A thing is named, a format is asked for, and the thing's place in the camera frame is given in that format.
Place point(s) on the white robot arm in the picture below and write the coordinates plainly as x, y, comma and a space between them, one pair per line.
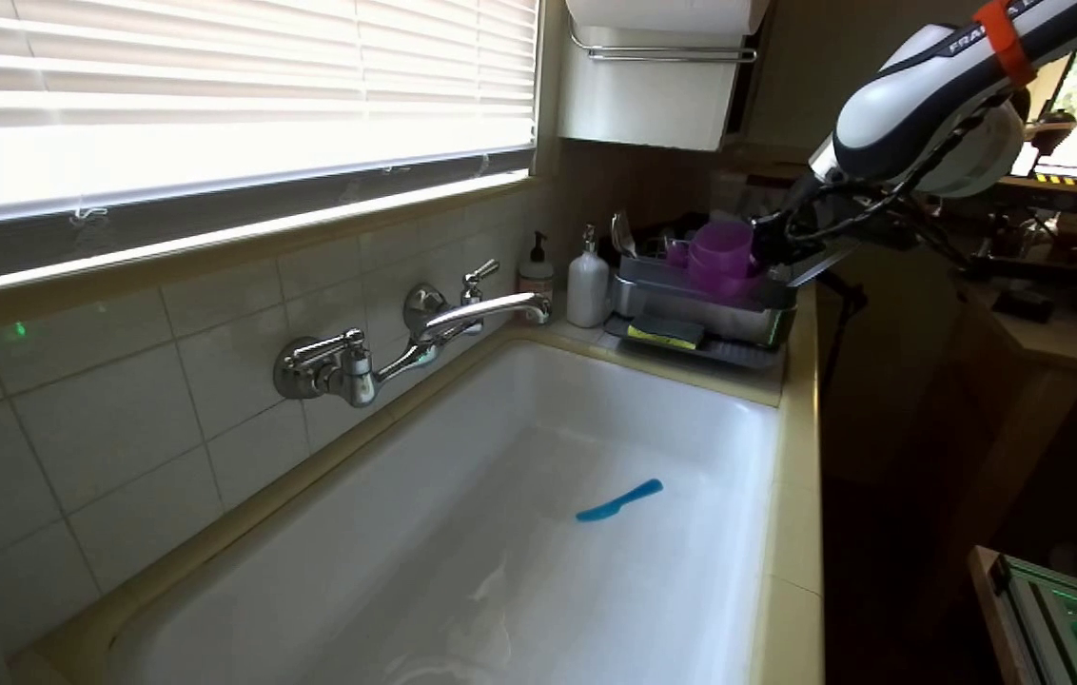
943, 96

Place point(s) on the white sink basin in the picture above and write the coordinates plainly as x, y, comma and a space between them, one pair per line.
456, 558

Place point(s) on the white soap bottle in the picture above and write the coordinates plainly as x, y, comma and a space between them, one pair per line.
588, 283

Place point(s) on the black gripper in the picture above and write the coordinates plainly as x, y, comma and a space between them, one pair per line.
813, 218

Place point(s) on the white window blinds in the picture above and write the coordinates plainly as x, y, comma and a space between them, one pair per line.
119, 100

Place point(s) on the grey dish rack tray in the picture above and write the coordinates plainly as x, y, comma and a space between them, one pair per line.
740, 337

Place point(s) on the white paper towel dispenser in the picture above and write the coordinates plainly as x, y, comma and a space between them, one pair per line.
655, 75

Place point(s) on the yellow green sponge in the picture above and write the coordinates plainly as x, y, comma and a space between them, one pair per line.
668, 341

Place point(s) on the blue plastic knife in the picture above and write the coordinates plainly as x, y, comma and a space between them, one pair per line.
618, 505

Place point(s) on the green white box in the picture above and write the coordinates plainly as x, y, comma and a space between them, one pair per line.
1031, 618

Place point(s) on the purple plastic bowl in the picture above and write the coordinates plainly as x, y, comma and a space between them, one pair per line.
678, 261

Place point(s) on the dark pump soap bottle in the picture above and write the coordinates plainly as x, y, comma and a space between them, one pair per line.
539, 275

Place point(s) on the purple plastic cup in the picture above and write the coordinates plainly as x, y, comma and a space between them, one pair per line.
720, 252

